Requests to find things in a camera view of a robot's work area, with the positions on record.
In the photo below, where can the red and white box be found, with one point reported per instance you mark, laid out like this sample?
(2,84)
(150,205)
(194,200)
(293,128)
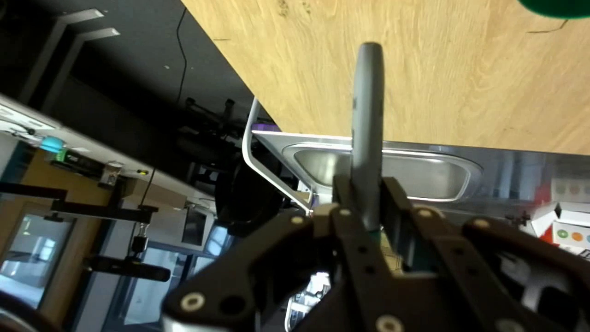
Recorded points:
(568,222)

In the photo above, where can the green capped grey marker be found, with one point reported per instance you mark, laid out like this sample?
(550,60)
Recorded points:
(369,122)

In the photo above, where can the stainless steel sink counter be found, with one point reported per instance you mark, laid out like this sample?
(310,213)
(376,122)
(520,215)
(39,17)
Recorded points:
(430,172)

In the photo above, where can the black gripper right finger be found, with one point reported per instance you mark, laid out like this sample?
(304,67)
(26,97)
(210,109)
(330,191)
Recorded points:
(480,264)

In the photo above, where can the green plastic cup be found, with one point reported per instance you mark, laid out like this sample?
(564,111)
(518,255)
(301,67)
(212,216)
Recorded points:
(555,6)

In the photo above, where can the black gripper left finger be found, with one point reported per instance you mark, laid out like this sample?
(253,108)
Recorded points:
(288,251)

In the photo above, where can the white table legs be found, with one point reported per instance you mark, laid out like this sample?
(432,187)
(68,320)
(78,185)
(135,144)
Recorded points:
(61,43)

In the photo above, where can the black horizontal stand bar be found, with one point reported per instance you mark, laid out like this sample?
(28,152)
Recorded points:
(74,209)

